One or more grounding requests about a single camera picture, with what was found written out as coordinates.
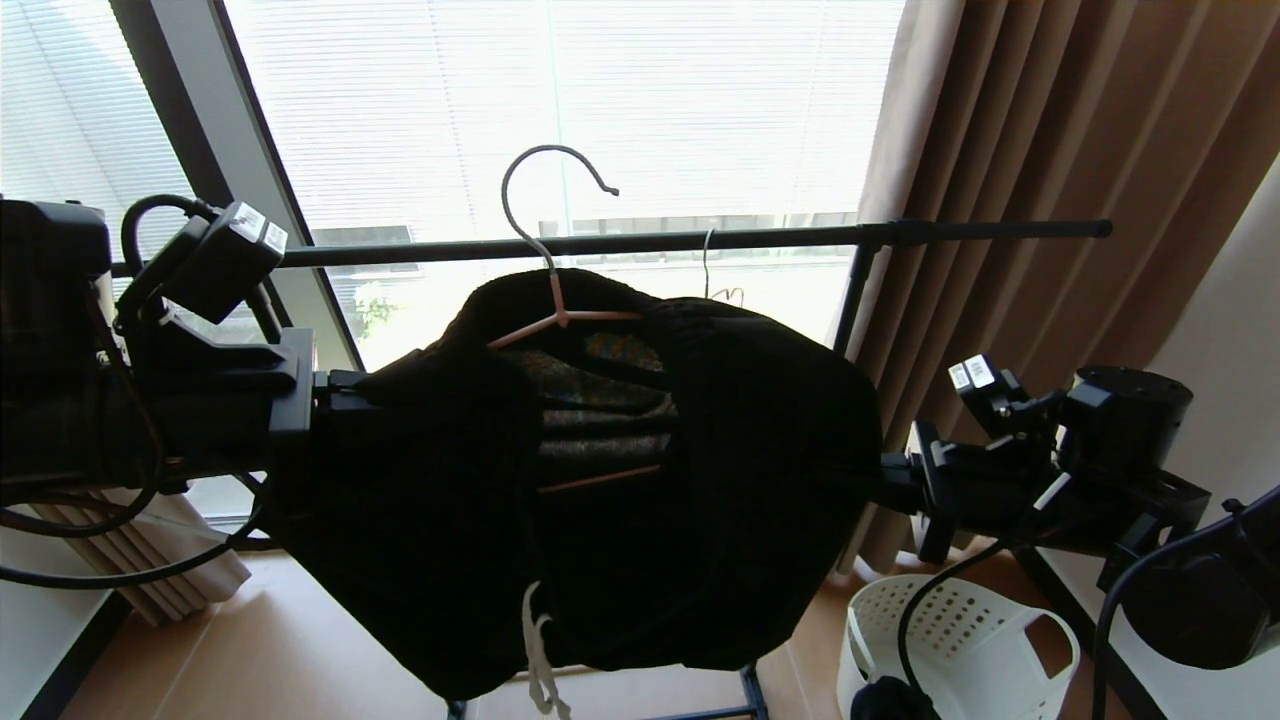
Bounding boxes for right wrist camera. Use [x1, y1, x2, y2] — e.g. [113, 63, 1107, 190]
[948, 353, 1066, 449]

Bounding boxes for white laundry basket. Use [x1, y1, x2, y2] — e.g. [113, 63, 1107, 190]
[838, 573, 1083, 720]

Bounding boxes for window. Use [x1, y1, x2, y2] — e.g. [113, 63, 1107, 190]
[0, 0, 906, 526]

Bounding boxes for black shorts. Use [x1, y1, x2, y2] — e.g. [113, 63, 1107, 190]
[265, 268, 886, 720]

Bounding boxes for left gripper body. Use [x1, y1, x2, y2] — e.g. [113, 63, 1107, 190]
[140, 328, 316, 473]

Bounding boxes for pink clothes hanger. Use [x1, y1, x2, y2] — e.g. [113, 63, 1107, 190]
[700, 228, 746, 306]
[487, 145, 666, 496]

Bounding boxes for black clothes rack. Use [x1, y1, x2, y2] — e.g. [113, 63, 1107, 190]
[108, 218, 1113, 720]

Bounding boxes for black cable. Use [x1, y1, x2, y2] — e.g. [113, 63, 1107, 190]
[0, 470, 271, 591]
[120, 194, 221, 301]
[897, 472, 1073, 720]
[1090, 488, 1280, 720]

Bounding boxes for black garment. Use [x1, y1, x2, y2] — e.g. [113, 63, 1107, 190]
[850, 675, 936, 720]

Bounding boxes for brown curtain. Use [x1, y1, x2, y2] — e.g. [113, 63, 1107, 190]
[830, 0, 1280, 586]
[30, 488, 251, 628]

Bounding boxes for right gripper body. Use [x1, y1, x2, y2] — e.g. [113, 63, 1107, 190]
[915, 420, 1061, 563]

